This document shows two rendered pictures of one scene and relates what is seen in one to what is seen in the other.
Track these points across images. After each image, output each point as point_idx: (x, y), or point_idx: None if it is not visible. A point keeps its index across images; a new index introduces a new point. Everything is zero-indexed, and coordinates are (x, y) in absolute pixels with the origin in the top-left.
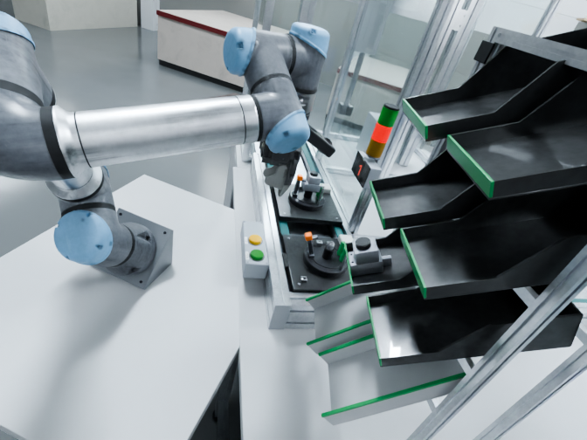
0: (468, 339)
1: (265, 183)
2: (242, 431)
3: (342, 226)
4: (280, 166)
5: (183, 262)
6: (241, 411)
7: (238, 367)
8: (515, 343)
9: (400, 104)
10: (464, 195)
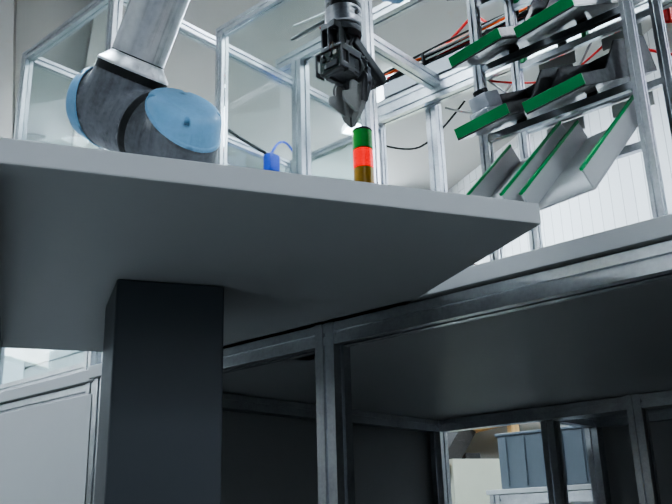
0: (611, 53)
1: (344, 98)
2: (526, 254)
3: None
4: (353, 79)
5: None
6: (502, 261)
7: (441, 287)
8: (633, 29)
9: (369, 127)
10: (529, 15)
